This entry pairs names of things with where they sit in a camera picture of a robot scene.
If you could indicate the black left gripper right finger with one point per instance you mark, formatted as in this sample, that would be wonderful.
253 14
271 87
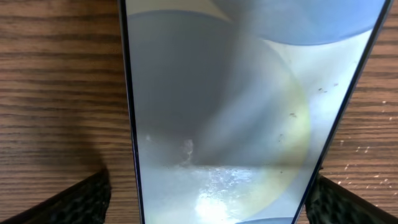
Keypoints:
330 203

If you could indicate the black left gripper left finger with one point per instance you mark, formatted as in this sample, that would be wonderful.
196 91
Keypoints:
83 203

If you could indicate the Samsung Galaxy smartphone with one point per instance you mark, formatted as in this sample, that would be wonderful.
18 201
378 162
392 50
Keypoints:
233 103

